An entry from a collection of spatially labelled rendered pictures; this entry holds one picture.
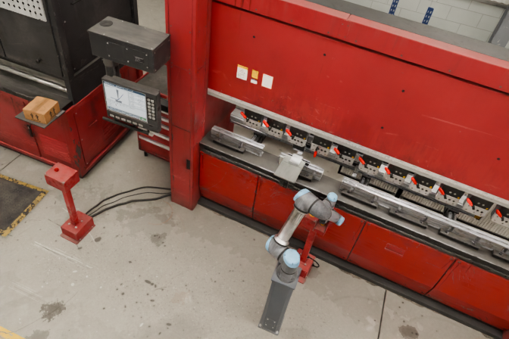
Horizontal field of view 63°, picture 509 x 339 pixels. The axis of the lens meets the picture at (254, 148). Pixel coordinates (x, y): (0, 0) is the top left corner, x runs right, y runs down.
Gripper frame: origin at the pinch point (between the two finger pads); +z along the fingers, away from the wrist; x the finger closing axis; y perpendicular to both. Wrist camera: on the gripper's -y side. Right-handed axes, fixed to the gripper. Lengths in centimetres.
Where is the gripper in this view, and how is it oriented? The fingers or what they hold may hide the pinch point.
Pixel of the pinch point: (323, 222)
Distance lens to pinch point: 347.4
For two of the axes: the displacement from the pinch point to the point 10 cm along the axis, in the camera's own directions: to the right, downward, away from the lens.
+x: -8.7, -4.1, 2.9
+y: 5.0, -6.2, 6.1
